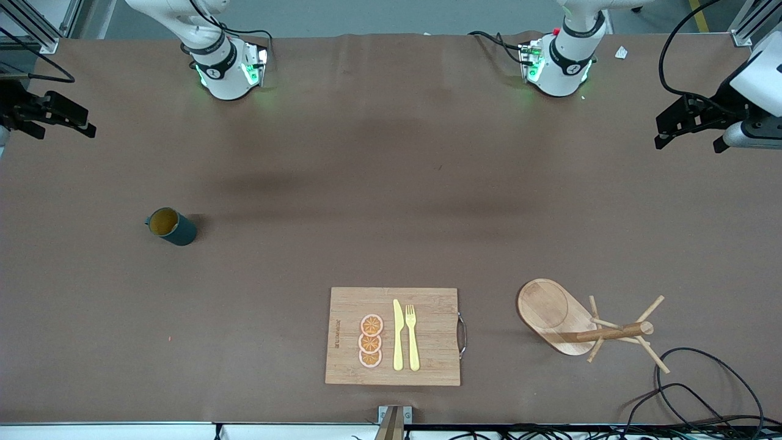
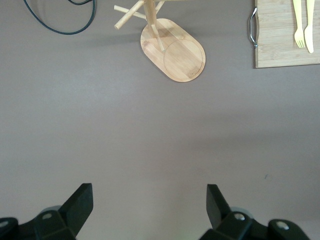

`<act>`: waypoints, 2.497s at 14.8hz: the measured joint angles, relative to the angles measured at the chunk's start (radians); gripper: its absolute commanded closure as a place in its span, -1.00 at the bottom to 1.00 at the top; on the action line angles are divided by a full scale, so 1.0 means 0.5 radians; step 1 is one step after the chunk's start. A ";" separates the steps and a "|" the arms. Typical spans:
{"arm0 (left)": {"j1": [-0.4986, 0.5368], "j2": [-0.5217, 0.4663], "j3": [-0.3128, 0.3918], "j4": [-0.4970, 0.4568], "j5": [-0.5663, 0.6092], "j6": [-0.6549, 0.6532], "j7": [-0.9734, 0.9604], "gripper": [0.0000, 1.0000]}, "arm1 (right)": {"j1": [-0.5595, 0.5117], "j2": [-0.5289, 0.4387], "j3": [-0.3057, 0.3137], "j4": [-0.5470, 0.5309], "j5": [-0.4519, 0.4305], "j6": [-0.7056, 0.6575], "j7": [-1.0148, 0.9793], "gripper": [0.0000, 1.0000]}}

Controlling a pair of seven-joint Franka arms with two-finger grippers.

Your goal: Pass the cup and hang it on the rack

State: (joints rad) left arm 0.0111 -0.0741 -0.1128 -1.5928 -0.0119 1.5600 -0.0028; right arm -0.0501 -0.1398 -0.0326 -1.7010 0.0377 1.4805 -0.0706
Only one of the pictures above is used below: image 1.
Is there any black cable tangle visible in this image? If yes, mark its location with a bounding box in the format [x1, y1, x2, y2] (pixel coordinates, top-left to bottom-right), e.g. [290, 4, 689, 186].
[422, 422, 782, 440]

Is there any bamboo cutting board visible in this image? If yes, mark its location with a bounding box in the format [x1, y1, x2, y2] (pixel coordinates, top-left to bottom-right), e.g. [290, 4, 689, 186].
[324, 287, 467, 387]

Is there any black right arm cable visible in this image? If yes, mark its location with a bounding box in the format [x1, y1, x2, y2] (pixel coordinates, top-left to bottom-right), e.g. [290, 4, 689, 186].
[0, 27, 76, 84]

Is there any wooden cup rack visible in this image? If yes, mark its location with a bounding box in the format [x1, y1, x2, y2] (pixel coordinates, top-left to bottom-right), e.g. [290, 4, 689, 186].
[517, 278, 671, 375]

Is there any black base power cable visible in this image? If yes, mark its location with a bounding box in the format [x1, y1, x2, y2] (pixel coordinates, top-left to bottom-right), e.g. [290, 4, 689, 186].
[467, 29, 539, 67]
[187, 0, 274, 68]

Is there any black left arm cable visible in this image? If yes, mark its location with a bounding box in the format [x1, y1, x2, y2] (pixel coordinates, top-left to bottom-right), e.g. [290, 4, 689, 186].
[658, 0, 743, 118]

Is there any yellow plastic knife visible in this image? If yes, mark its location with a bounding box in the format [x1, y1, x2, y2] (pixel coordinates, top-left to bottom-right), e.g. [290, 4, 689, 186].
[392, 299, 404, 372]

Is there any yellow plastic fork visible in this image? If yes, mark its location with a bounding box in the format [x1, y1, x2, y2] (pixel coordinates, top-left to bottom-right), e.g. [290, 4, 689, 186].
[405, 304, 421, 372]

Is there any dark green ribbed cup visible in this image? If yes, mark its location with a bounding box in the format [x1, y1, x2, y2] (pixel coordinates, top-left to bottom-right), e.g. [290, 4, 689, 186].
[145, 207, 197, 247]

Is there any metal clamp bracket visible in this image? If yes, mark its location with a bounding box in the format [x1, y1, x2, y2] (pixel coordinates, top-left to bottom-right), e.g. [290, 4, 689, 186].
[378, 405, 413, 440]

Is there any black loose cable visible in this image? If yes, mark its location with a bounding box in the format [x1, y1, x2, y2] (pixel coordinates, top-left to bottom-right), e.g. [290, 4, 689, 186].
[656, 347, 766, 428]
[622, 383, 731, 428]

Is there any aluminium frame profile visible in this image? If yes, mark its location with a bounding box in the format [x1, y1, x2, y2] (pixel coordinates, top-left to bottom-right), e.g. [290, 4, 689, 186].
[0, 0, 83, 54]
[727, 0, 782, 47]

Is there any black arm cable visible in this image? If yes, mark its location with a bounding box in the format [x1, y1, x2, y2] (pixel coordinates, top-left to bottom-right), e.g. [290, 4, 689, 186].
[0, 27, 76, 84]
[658, 0, 743, 118]

